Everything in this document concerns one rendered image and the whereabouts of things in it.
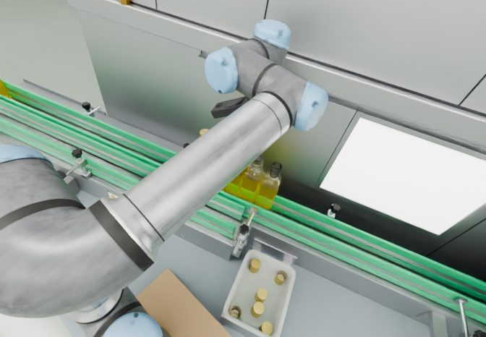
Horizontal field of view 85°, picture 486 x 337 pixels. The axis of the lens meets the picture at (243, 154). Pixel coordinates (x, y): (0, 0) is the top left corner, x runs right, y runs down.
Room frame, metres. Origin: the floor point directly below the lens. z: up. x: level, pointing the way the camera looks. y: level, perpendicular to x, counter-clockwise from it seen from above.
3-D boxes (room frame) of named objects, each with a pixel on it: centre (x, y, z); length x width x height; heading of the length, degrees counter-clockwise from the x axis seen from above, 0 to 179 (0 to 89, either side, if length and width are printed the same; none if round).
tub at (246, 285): (0.28, -0.14, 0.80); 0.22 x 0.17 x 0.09; 166
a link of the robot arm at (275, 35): (0.54, -0.01, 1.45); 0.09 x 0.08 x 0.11; 146
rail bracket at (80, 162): (0.50, 0.54, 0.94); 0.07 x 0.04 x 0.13; 166
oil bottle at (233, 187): (0.55, 0.01, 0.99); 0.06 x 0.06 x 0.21; 76
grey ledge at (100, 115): (0.82, 0.65, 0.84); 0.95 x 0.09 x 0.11; 76
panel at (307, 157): (0.62, -0.25, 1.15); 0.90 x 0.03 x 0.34; 76
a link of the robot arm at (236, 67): (0.45, 0.03, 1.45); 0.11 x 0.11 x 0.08; 56
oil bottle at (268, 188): (0.52, -0.10, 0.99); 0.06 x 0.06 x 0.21; 77
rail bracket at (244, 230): (0.40, -0.05, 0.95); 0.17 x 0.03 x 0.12; 166
